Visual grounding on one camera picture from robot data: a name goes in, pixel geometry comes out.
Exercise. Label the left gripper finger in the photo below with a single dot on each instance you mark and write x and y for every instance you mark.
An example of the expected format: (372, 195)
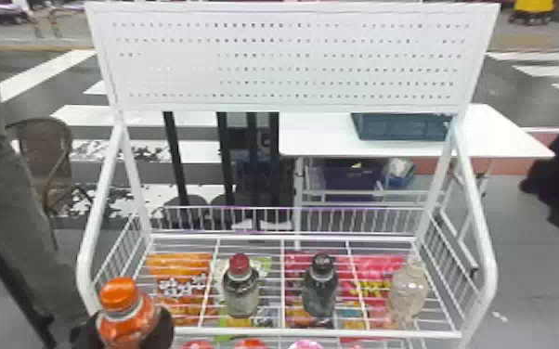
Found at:
(84, 336)
(162, 331)

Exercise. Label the orange bottle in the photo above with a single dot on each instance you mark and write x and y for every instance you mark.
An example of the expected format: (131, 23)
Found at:
(123, 316)

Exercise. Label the orange snack packet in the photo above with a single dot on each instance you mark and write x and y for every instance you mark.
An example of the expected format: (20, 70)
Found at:
(178, 265)

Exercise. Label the grey bottle with red cap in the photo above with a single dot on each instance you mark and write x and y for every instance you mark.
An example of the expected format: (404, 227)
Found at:
(240, 292)

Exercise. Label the pink bottle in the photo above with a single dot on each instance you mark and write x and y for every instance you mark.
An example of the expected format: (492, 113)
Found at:
(306, 344)

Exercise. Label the black bottle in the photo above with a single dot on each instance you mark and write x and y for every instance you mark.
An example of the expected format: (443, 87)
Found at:
(319, 292)

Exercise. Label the brown chair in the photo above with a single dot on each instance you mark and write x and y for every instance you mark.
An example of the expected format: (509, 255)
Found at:
(43, 151)

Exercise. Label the red snack packet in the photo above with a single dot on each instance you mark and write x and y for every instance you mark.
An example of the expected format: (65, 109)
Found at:
(372, 273)

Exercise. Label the purple crate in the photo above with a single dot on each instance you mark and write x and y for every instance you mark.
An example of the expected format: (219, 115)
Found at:
(350, 178)

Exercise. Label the clear bottle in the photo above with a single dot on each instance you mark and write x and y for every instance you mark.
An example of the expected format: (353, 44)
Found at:
(407, 295)

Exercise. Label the white side table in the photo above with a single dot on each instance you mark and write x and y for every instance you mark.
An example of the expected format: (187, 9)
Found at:
(338, 139)

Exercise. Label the blue basket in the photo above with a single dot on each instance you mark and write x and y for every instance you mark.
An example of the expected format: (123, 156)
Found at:
(399, 127)

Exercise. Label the black post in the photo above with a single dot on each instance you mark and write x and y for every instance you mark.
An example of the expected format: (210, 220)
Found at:
(176, 161)
(226, 161)

